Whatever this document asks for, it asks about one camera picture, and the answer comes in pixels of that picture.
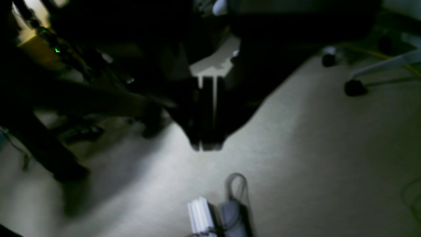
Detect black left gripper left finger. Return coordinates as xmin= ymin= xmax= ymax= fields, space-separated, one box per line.
xmin=141 ymin=41 xmax=214 ymax=151

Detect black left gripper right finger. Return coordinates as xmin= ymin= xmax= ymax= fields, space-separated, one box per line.
xmin=214 ymin=20 xmax=329 ymax=150

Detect office chair base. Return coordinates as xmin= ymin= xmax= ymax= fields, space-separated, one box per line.
xmin=321 ymin=33 xmax=420 ymax=97

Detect aluminium frame post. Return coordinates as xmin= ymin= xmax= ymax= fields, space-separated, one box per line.
xmin=187 ymin=197 xmax=217 ymax=237

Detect tangled black cables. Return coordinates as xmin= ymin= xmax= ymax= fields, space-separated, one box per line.
xmin=217 ymin=173 xmax=254 ymax=237

